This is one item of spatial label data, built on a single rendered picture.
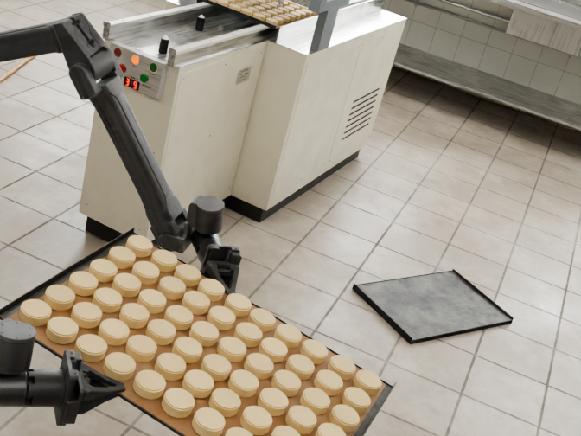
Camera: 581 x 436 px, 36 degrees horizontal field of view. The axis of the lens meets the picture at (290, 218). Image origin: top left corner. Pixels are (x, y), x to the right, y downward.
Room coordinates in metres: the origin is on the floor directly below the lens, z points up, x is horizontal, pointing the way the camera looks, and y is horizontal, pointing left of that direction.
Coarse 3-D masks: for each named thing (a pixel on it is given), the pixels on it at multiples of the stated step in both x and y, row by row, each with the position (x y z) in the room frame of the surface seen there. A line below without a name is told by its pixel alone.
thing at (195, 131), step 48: (144, 48) 3.16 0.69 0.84; (240, 48) 3.49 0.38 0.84; (144, 96) 3.11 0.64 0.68; (192, 96) 3.19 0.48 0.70; (240, 96) 3.58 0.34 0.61; (96, 144) 3.17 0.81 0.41; (192, 144) 3.26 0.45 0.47; (240, 144) 3.69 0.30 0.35; (96, 192) 3.15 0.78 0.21; (192, 192) 3.35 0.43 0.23
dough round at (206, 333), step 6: (198, 324) 1.32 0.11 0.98; (204, 324) 1.32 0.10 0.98; (210, 324) 1.33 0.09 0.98; (192, 330) 1.30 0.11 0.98; (198, 330) 1.30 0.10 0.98; (204, 330) 1.31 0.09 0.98; (210, 330) 1.31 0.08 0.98; (216, 330) 1.32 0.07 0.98; (192, 336) 1.29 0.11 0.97; (198, 336) 1.29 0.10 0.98; (204, 336) 1.29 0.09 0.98; (210, 336) 1.30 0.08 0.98; (216, 336) 1.31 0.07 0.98; (204, 342) 1.29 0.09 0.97; (210, 342) 1.29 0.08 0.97
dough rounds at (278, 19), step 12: (216, 0) 3.88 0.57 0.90; (228, 0) 3.86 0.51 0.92; (240, 0) 3.93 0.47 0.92; (252, 0) 3.98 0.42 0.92; (264, 0) 4.05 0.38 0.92; (276, 0) 4.15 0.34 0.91; (288, 0) 4.16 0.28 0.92; (252, 12) 3.81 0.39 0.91; (264, 12) 3.82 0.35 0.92; (276, 12) 3.88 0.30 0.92; (288, 12) 3.97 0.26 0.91; (300, 12) 3.99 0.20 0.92; (312, 12) 4.09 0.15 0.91; (276, 24) 3.73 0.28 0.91
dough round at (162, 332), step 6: (150, 324) 1.27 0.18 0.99; (156, 324) 1.28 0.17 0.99; (162, 324) 1.28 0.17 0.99; (168, 324) 1.29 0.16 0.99; (150, 330) 1.26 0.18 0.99; (156, 330) 1.26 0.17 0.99; (162, 330) 1.26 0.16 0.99; (168, 330) 1.27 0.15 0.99; (174, 330) 1.28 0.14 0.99; (150, 336) 1.25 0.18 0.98; (156, 336) 1.25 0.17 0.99; (162, 336) 1.25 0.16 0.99; (168, 336) 1.26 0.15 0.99; (174, 336) 1.27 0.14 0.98; (156, 342) 1.25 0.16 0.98; (162, 342) 1.25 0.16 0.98; (168, 342) 1.26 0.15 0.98
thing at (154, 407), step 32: (192, 288) 1.45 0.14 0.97; (160, 352) 1.23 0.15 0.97; (256, 352) 1.33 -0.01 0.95; (288, 352) 1.36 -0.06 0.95; (128, 384) 1.13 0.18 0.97; (224, 384) 1.21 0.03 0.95; (352, 384) 1.34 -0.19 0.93; (384, 384) 1.38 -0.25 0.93; (160, 416) 1.09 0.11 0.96; (192, 416) 1.11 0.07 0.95; (320, 416) 1.22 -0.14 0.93
